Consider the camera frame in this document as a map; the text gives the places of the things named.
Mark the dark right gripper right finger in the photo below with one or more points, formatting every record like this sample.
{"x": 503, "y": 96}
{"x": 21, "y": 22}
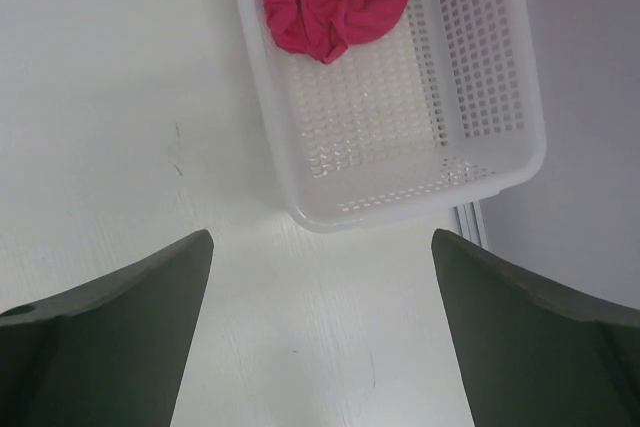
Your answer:
{"x": 532, "y": 351}

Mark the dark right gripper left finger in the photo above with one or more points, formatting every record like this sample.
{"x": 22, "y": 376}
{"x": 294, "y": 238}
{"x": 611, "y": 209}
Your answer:
{"x": 109, "y": 352}

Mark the white plastic mesh basket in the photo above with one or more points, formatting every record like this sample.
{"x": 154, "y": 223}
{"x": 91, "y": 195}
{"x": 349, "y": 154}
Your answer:
{"x": 444, "y": 110}

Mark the aluminium frame rail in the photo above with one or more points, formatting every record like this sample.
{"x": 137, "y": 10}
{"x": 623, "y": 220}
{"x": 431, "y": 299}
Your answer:
{"x": 469, "y": 223}

